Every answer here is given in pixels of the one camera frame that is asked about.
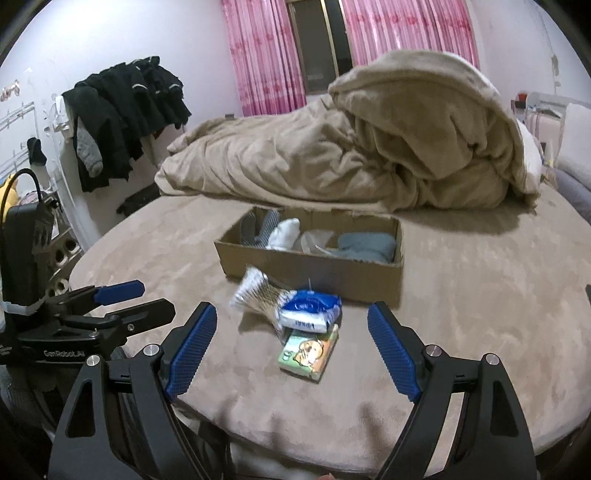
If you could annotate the dark window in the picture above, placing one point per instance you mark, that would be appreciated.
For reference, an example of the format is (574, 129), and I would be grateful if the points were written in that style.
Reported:
(318, 41)

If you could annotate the yellow plush toy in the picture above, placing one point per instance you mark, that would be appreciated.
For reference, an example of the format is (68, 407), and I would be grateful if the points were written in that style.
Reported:
(10, 196)

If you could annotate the beige plush bed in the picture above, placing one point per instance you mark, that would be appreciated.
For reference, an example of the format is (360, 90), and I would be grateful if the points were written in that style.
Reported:
(461, 323)

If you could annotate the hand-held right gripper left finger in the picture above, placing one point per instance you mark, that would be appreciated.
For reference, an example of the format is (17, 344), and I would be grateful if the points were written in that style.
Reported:
(194, 346)

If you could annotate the cardboard box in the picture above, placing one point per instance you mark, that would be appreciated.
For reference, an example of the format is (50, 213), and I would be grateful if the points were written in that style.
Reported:
(323, 277)

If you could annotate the white pillow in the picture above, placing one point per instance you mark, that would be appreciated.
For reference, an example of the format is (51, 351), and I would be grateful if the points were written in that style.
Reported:
(531, 152)

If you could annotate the pink curtain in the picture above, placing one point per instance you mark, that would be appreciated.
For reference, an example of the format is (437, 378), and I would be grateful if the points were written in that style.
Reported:
(406, 32)
(263, 55)

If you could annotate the green tissue packet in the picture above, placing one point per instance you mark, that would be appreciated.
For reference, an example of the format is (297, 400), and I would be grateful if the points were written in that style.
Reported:
(307, 353)

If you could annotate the black hanging sock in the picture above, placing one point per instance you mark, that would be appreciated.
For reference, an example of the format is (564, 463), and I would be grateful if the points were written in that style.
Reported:
(36, 152)

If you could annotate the pile of black clothes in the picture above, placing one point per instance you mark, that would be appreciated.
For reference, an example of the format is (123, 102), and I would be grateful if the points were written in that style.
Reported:
(120, 106)

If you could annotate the grey hanging sock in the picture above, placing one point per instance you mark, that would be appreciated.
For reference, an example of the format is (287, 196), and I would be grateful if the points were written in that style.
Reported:
(90, 147)

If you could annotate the black cloth on floor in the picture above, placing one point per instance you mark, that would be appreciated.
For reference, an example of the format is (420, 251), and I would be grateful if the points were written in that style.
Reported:
(138, 198)

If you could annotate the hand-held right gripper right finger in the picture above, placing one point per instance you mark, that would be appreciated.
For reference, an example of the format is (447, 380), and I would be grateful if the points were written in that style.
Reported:
(392, 350)

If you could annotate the white grey patterned sock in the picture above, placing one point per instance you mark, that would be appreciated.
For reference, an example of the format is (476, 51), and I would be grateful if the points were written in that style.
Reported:
(254, 293)

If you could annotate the beige blanket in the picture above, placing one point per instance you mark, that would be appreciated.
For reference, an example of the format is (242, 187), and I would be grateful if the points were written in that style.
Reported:
(323, 152)

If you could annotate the blue tissue packet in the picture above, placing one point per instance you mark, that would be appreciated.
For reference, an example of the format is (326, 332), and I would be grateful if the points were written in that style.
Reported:
(309, 310)

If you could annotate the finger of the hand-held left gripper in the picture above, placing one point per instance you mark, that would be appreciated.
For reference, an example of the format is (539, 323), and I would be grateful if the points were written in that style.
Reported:
(120, 291)
(143, 314)

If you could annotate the grey sofa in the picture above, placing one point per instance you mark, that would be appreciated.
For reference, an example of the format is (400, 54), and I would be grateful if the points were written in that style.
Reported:
(575, 157)

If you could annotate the grey green sock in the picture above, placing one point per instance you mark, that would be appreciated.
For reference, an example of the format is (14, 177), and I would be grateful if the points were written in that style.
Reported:
(364, 247)

